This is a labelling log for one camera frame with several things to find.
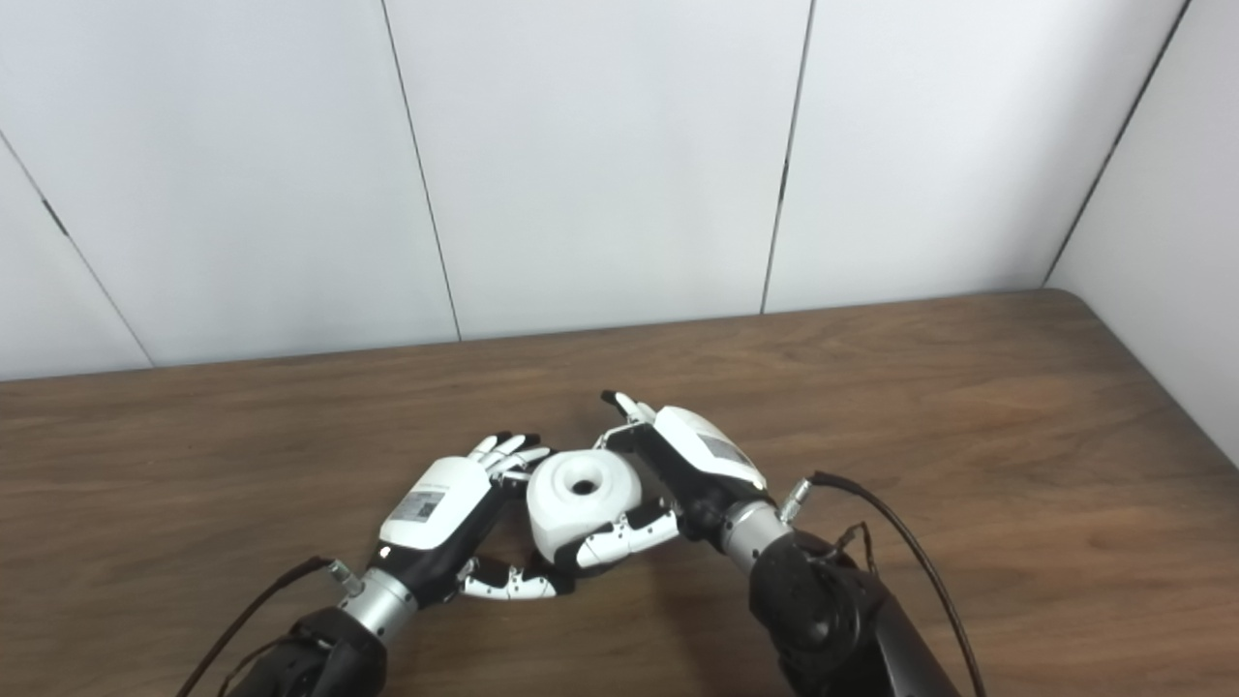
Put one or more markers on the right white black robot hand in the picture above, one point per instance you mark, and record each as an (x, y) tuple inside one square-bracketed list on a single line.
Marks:
[(707, 460)]

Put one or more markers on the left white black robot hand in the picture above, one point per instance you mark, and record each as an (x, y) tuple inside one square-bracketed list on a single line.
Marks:
[(436, 503)]

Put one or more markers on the round white plastic piece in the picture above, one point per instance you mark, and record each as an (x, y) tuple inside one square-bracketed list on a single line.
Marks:
[(571, 513)]

